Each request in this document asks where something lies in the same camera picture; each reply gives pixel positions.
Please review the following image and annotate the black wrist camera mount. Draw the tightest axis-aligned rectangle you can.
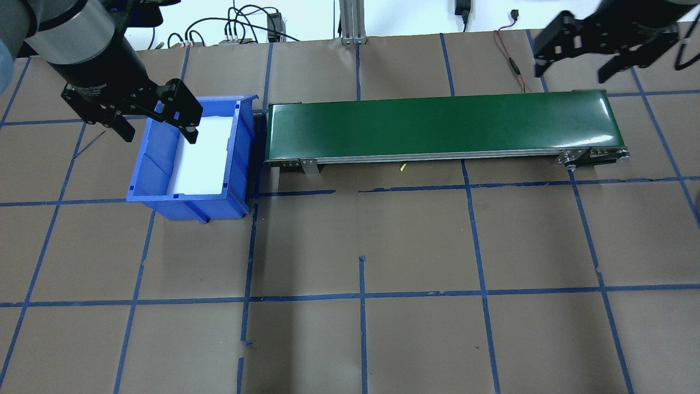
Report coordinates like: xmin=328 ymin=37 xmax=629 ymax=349
xmin=107 ymin=0 xmax=181 ymax=27

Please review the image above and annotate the green conveyor belt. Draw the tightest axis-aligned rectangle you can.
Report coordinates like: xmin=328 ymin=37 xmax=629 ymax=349
xmin=264 ymin=89 xmax=631 ymax=176

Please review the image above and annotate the white foam pad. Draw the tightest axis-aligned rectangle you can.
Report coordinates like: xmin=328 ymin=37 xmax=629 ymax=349
xmin=166 ymin=113 xmax=233 ymax=196

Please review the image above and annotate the thin red cable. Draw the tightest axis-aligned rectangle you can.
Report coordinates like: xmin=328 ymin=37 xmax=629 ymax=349
xmin=494 ymin=10 xmax=535 ymax=94

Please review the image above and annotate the aluminium extrusion post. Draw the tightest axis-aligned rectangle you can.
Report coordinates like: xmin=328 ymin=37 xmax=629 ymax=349
xmin=339 ymin=0 xmax=368 ymax=45

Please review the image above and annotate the blue plastic bin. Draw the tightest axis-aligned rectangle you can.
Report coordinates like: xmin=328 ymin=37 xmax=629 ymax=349
xmin=125 ymin=94 xmax=259 ymax=224

